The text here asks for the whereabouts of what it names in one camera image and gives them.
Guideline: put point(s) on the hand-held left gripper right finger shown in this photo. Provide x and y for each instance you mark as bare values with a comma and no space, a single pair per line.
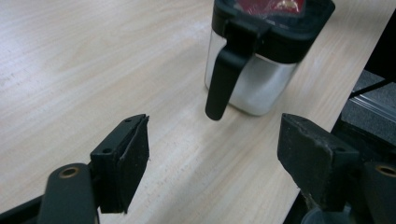
314,158

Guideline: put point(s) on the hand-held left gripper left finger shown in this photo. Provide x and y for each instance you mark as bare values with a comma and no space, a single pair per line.
124,165

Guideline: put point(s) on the clear sugar bag red label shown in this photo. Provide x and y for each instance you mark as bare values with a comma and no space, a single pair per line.
267,5

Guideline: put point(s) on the black metal stand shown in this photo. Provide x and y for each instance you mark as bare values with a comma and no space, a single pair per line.
370,88

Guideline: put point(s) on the black curtain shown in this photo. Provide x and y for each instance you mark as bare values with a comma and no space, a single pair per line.
381,46

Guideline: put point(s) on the aluminium floor rail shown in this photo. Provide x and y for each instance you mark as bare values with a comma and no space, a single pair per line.
373,107

